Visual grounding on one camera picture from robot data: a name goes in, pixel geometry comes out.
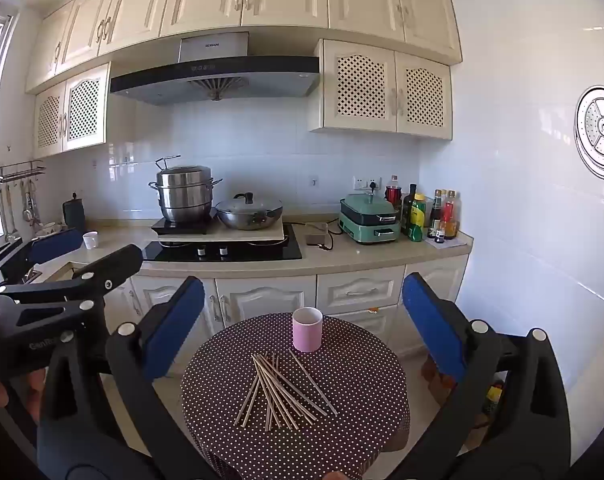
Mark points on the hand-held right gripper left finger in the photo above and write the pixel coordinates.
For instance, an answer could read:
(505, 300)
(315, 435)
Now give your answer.
(176, 330)

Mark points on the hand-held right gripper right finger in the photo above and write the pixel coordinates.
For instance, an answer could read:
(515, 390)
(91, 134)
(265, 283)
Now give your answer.
(432, 330)

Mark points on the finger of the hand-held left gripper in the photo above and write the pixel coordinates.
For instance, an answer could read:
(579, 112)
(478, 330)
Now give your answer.
(116, 270)
(56, 245)

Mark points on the pile of wooden chopsticks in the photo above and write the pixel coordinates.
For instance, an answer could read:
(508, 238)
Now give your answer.
(277, 390)

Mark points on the pink cup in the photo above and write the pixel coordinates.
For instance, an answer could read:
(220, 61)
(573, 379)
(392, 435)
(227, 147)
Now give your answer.
(307, 335)

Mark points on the row of hanging utensils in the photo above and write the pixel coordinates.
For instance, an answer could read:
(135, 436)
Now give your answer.
(29, 205)

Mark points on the white bowl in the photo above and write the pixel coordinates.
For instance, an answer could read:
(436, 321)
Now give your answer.
(49, 232)

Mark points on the white paper cup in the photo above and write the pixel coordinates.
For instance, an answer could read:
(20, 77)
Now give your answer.
(90, 240)

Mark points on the black induction cooker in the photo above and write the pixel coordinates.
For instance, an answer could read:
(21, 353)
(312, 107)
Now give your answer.
(181, 227)

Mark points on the white paper sheet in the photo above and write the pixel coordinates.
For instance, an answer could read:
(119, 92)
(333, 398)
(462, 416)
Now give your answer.
(457, 244)

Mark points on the small dark bottle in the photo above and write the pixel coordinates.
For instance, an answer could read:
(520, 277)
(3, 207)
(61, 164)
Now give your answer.
(440, 237)

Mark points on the cream base kitchen cabinet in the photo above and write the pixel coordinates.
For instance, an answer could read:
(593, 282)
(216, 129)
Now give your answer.
(267, 295)

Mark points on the stainless steel steamer pot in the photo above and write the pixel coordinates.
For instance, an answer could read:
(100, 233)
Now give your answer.
(184, 190)

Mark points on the yellow cap green bottle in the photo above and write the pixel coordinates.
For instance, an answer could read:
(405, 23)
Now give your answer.
(418, 220)

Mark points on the red sauce bottle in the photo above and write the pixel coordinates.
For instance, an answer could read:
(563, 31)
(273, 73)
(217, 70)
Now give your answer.
(450, 217)

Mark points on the dark soy sauce bottle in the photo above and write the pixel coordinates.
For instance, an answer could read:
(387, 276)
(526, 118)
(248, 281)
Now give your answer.
(435, 212)

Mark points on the beige stone countertop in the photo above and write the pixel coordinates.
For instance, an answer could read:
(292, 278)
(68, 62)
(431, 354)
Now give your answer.
(332, 260)

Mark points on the dark green oil bottle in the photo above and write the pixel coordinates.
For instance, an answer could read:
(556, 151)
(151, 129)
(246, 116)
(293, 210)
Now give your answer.
(408, 210)

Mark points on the green electric grill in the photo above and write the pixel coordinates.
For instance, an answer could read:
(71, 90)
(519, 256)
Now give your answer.
(369, 220)

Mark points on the cream stone board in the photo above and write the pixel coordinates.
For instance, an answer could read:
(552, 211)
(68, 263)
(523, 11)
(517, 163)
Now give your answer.
(262, 236)

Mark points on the round table with dotted tablecloth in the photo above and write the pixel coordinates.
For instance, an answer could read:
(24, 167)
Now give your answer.
(332, 410)

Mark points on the black glass gas hob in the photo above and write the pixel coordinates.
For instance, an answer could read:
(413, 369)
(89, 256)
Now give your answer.
(282, 252)

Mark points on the small lattice door cabinet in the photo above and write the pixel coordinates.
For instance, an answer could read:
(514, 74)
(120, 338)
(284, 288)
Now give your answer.
(84, 110)

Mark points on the steel wok with lid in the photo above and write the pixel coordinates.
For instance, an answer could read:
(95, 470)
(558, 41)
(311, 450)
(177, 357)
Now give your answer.
(249, 212)

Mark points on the red label drink bottle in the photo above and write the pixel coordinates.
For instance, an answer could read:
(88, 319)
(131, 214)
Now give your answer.
(393, 195)

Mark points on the small clear container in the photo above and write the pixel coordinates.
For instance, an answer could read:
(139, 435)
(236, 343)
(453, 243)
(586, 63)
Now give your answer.
(316, 234)

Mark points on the black range hood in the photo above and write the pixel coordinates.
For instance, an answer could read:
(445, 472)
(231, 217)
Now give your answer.
(211, 77)

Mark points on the wide lattice door cabinet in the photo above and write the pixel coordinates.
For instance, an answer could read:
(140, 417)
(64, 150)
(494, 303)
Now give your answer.
(392, 95)

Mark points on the round metal steamer plate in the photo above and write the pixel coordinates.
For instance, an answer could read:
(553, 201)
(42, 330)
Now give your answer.
(602, 125)

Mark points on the metal wall utensil rack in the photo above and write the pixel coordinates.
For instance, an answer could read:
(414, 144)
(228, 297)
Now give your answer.
(19, 170)

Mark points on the double wall outlet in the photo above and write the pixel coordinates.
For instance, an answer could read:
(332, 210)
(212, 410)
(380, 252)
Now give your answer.
(360, 181)

